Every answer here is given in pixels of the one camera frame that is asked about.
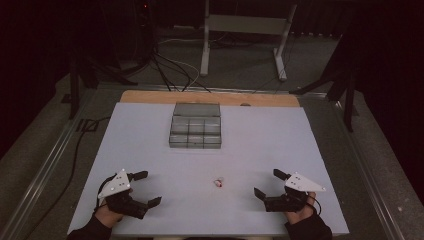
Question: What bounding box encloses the black stand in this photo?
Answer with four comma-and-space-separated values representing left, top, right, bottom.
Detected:
289, 29, 359, 133
68, 43, 139, 120

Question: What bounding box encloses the black floor cable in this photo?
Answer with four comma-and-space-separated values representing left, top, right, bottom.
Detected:
23, 115, 113, 240

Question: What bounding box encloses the dark computer tower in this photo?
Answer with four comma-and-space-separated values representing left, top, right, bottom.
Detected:
109, 0, 158, 68

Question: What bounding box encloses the person's left hand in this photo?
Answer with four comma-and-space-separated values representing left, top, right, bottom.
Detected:
94, 203, 125, 229

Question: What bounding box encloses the white table mat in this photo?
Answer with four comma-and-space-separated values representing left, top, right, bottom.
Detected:
67, 101, 350, 237

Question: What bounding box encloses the aluminium floor rail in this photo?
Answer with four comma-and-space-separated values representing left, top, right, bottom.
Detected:
0, 87, 98, 240
328, 96, 406, 240

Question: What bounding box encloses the bundle of floor cables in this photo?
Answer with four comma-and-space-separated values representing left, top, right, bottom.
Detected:
149, 38, 213, 93

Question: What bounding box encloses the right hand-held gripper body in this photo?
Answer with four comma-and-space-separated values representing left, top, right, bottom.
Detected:
264, 171, 327, 214

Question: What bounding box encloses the person's right hand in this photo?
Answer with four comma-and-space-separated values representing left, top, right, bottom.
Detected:
284, 191, 318, 225

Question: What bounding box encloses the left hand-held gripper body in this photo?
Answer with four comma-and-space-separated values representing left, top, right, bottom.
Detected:
97, 168, 150, 220

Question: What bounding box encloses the clear tiered organizer box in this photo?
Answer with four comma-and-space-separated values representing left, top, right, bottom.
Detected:
168, 101, 223, 150

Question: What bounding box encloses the white metal stand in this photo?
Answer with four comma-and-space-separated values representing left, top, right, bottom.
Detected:
199, 0, 298, 82

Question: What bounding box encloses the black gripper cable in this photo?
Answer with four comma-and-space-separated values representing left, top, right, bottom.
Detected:
94, 174, 118, 213
305, 191, 323, 216

